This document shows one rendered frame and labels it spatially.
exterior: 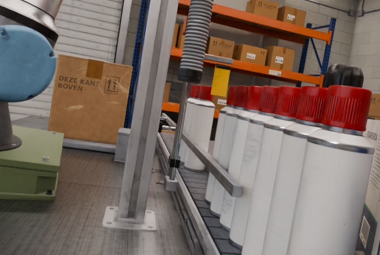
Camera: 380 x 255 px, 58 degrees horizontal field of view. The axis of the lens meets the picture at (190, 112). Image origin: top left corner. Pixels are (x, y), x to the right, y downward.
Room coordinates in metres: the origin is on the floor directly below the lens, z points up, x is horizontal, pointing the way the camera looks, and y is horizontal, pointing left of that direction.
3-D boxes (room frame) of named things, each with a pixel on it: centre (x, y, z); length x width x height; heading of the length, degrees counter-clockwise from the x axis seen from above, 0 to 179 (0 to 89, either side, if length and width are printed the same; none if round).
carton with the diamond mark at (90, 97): (1.28, 0.36, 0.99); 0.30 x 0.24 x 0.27; 11
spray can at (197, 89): (0.89, -0.02, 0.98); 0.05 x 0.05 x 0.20
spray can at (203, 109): (0.83, -0.03, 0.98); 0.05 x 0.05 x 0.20
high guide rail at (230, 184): (0.93, 0.02, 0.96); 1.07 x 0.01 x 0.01; 10
